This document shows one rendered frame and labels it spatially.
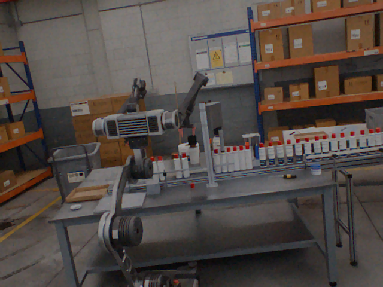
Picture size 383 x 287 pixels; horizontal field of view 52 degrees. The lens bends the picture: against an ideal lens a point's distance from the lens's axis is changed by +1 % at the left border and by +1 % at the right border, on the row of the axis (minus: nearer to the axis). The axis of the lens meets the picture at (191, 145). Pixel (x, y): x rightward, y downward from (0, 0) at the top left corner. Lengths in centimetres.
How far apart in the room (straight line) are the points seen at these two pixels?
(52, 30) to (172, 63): 252
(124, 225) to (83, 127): 457
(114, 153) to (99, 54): 232
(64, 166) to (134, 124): 286
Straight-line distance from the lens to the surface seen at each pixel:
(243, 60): 737
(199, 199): 286
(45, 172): 761
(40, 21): 877
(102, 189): 348
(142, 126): 260
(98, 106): 664
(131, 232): 231
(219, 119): 308
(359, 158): 344
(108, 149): 674
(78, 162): 533
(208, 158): 306
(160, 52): 777
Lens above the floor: 183
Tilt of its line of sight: 13 degrees down
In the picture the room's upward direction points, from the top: 8 degrees counter-clockwise
